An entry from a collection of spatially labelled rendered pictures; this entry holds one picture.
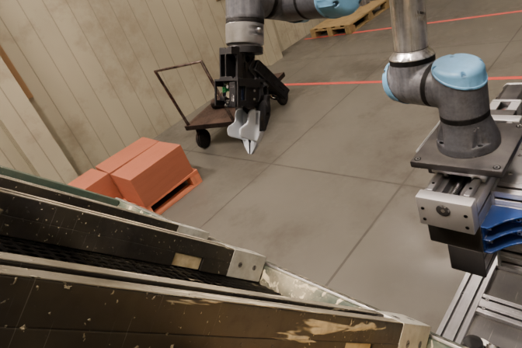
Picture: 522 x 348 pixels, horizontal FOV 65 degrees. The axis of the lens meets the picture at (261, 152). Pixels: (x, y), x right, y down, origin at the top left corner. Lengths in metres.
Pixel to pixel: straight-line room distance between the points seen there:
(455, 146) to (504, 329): 0.87
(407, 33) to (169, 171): 2.72
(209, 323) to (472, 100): 0.83
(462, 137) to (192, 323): 0.86
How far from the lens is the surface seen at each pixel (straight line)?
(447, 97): 1.09
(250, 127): 0.81
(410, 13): 1.13
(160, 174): 3.51
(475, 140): 1.14
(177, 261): 0.99
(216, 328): 0.46
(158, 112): 5.35
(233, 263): 1.09
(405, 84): 1.16
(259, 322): 0.50
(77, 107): 4.92
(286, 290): 1.12
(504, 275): 1.99
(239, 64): 0.80
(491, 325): 1.83
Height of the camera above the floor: 1.67
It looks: 26 degrees down
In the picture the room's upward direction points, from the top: 22 degrees counter-clockwise
